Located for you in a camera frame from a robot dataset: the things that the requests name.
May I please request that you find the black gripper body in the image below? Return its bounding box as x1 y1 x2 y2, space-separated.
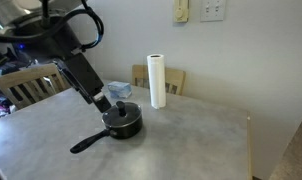
54 53 105 105

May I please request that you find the glass lid with black knob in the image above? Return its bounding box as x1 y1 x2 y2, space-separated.
101 100 143 128

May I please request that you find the blue tissue box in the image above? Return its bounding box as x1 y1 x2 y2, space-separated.
107 80 133 100

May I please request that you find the white paper towel roll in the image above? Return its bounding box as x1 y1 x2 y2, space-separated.
146 53 167 110

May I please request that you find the light wooden slat-back chair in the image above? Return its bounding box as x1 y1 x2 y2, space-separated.
0 63 71 111

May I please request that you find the dark bags pile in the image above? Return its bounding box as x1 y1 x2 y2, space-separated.
0 48 34 78

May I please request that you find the black pot with long handle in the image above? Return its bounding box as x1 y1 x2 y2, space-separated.
69 101 144 155

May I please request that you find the long black robot cable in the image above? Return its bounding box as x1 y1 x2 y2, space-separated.
0 0 105 51

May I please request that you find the wooden chair with solid top rail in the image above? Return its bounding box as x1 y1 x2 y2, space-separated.
131 64 187 97

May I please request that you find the beige wall thermostat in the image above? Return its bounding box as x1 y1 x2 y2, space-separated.
173 0 190 24

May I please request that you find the white light switch plate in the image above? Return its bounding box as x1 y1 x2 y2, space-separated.
200 0 227 23

